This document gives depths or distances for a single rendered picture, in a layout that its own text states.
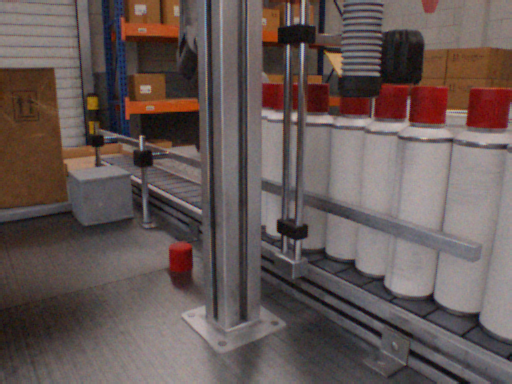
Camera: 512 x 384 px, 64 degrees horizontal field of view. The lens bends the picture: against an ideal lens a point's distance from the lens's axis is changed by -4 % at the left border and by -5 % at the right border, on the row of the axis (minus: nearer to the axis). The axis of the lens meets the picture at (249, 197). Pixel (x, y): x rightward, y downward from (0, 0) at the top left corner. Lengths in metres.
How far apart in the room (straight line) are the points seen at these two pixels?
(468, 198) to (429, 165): 0.04
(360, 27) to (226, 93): 0.13
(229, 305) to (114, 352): 0.12
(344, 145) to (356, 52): 0.16
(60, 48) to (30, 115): 3.81
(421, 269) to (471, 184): 0.10
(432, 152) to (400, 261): 0.11
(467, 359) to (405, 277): 0.09
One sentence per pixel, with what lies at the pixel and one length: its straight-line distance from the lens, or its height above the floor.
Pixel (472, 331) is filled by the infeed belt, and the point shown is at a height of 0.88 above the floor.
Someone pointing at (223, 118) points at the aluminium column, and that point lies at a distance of 0.39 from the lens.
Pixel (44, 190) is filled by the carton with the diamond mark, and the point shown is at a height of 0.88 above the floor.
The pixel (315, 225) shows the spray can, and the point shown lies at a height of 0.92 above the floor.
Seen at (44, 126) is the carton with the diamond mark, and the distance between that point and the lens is 0.91.
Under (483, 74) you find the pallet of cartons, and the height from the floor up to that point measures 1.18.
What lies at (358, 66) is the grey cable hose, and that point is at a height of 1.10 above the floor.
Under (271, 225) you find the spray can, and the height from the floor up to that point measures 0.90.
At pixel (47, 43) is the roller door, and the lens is 4.71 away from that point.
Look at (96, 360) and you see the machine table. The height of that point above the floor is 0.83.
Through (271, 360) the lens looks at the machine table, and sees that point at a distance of 0.43.
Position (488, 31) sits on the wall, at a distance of 5.66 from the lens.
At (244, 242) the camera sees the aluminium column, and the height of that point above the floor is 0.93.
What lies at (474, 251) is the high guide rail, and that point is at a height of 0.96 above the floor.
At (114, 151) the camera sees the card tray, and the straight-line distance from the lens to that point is 1.63.
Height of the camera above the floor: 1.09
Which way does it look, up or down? 15 degrees down
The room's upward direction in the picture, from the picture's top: straight up
